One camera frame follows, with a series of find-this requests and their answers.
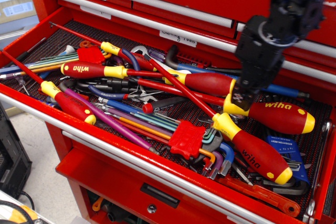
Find back thin red screwdriver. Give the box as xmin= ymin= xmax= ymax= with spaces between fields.
xmin=49 ymin=22 xmax=157 ymax=71

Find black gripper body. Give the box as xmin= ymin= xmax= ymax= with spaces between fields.
xmin=235 ymin=16 xmax=285 ymax=94

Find long left red screwdriver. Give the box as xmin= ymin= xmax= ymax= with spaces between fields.
xmin=1 ymin=49 xmax=96 ymax=125

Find orange red flat tool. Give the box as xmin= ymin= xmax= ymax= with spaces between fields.
xmin=216 ymin=175 xmax=301 ymax=217

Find blue handled pliers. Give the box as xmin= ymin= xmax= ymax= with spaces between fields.
xmin=88 ymin=48 xmax=163 ymax=104

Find middle red yellow screwdriver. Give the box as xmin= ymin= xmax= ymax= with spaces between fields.
xmin=167 ymin=69 xmax=236 ymax=97

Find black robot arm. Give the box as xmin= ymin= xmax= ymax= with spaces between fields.
xmin=230 ymin=0 xmax=324 ymax=111

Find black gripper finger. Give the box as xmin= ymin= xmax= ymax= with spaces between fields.
xmin=231 ymin=84 xmax=256 ymax=111

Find black box on floor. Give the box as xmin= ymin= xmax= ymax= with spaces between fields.
xmin=1 ymin=107 xmax=32 ymax=199

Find large red yellow Wiha screwdriver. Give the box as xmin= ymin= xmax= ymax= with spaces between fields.
xmin=136 ymin=78 xmax=316 ymax=135

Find left-pointing Wiha red screwdriver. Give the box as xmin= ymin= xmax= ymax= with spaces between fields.
xmin=60 ymin=61 xmax=164 ymax=79

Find red hex key holder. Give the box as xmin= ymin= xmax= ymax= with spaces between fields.
xmin=168 ymin=120 xmax=206 ymax=159

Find small black red screwdriver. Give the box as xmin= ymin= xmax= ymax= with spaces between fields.
xmin=142 ymin=97 xmax=187 ymax=114

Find silver combination wrench right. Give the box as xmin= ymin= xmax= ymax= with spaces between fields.
xmin=302 ymin=119 xmax=333 ymax=223

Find blue hex key holder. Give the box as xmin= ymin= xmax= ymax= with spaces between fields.
xmin=266 ymin=135 xmax=310 ymax=185

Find purple long hex key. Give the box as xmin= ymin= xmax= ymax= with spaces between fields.
xmin=59 ymin=81 xmax=160 ymax=155

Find red holder back hex set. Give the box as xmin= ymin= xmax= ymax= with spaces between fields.
xmin=77 ymin=46 xmax=106 ymax=64

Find white Cutting Tools label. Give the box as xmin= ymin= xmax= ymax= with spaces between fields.
xmin=159 ymin=30 xmax=197 ymax=48

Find front red yellow Wiha screwdriver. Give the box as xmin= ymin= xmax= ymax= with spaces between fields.
xmin=144 ymin=55 xmax=292 ymax=185

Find open red tool drawer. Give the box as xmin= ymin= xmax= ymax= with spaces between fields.
xmin=1 ymin=5 xmax=335 ymax=223

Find long blue hex key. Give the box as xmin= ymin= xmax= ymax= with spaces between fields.
xmin=165 ymin=45 xmax=310 ymax=98

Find red metal tool chest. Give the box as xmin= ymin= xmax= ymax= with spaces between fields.
xmin=24 ymin=0 xmax=336 ymax=224

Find silver open-end wrench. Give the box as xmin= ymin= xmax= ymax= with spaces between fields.
xmin=131 ymin=46 xmax=191 ymax=74

